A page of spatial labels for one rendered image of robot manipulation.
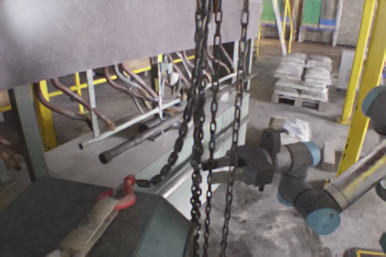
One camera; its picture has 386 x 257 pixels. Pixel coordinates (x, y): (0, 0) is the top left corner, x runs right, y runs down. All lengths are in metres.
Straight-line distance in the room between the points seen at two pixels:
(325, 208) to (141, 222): 0.44
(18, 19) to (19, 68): 0.12
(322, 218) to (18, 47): 0.85
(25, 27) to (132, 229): 0.55
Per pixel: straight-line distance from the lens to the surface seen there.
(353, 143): 2.04
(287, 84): 4.05
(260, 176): 0.65
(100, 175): 1.12
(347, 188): 0.74
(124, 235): 0.50
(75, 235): 0.45
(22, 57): 0.77
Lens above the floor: 1.20
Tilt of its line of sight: 24 degrees down
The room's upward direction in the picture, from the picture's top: 1 degrees clockwise
